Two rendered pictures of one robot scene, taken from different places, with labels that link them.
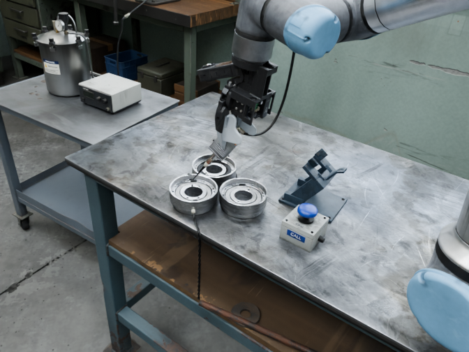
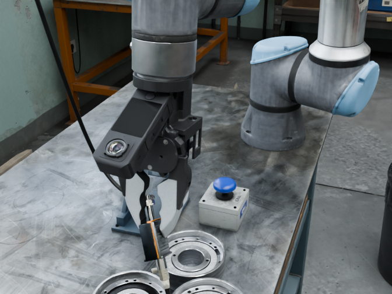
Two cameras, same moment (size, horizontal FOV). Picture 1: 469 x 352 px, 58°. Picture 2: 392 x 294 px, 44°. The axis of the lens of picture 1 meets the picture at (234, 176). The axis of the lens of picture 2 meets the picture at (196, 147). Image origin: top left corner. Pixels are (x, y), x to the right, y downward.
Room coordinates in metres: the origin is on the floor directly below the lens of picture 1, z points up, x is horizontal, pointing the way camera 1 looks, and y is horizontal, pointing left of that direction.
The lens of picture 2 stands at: (0.85, 0.53, 1.33)
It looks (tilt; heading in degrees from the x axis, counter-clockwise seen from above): 29 degrees down; 258
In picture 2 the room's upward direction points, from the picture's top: 1 degrees counter-clockwise
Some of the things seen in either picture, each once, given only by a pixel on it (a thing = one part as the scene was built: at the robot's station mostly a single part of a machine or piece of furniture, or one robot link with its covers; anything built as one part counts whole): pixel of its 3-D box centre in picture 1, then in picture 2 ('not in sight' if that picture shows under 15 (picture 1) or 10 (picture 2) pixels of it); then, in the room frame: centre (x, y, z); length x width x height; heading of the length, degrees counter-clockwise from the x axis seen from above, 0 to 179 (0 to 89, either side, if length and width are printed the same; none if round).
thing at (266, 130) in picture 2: not in sight; (274, 116); (0.46, -0.43, 0.85); 0.15 x 0.15 x 0.10
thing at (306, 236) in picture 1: (306, 228); (225, 203); (0.65, -0.15, 0.82); 0.08 x 0.07 x 0.05; 57
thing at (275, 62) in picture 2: not in sight; (280, 69); (0.46, -0.42, 0.97); 0.13 x 0.12 x 0.14; 128
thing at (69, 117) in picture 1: (89, 169); not in sight; (1.52, 0.63, 0.34); 0.67 x 0.46 x 0.68; 61
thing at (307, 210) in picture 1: (306, 217); (224, 193); (0.66, -0.15, 0.85); 0.04 x 0.04 x 0.05
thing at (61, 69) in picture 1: (83, 58); not in sight; (1.54, 0.60, 0.83); 0.41 x 0.19 x 0.30; 61
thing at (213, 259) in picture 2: (243, 198); (191, 262); (0.74, -0.02, 0.82); 0.08 x 0.08 x 0.02
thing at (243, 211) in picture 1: (243, 198); (191, 262); (0.74, -0.02, 0.82); 0.10 x 0.10 x 0.04
